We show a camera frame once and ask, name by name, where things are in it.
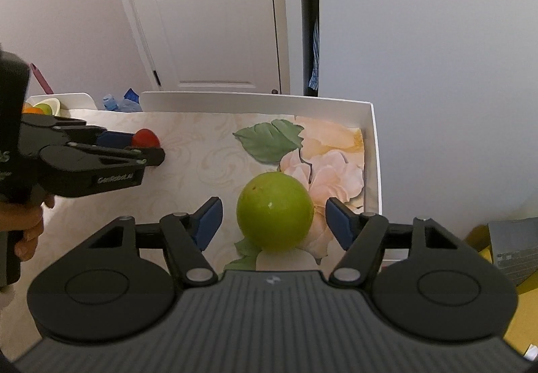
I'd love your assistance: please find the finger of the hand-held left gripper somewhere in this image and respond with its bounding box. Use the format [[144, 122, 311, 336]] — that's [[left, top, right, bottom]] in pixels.
[[23, 115, 135, 147], [40, 142, 165, 175]]

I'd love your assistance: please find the red tomato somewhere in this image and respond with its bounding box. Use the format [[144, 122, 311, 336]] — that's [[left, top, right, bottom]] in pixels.
[[131, 128, 161, 148]]

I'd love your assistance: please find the white panel door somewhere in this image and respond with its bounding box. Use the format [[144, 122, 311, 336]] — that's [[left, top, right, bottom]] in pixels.
[[105, 0, 291, 93]]

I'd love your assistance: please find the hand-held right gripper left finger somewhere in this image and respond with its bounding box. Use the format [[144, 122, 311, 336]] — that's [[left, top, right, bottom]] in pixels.
[[86, 197, 223, 287]]

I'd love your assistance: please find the white bowl with fruit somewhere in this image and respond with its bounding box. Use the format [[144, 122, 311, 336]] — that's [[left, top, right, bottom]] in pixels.
[[25, 93, 98, 112]]

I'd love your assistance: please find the blue plastic bag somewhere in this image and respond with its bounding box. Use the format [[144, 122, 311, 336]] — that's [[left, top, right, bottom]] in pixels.
[[123, 88, 142, 113]]

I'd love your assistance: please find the white wardrobe door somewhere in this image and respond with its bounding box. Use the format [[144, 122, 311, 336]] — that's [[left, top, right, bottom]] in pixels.
[[317, 0, 538, 239]]

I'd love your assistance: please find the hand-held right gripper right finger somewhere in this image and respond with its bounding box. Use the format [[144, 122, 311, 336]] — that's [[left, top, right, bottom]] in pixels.
[[325, 197, 463, 287]]

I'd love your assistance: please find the clear plastic bottle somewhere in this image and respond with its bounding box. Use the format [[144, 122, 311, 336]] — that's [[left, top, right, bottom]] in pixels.
[[101, 93, 127, 112]]

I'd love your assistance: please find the cream oval dish yellow print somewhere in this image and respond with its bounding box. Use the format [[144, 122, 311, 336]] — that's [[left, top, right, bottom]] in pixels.
[[23, 97, 63, 118]]

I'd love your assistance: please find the yellow box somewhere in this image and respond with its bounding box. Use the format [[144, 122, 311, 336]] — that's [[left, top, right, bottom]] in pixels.
[[462, 224, 538, 362]]

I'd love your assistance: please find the blue checked garment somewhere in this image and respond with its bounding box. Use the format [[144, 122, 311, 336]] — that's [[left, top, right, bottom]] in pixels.
[[308, 18, 320, 91]]

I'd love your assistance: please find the person's left hand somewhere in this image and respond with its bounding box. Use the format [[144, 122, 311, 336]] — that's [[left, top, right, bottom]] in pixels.
[[0, 193, 55, 263]]

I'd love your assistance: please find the grey box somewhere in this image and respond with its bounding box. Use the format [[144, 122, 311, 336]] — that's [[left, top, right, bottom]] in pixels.
[[488, 217, 538, 286]]

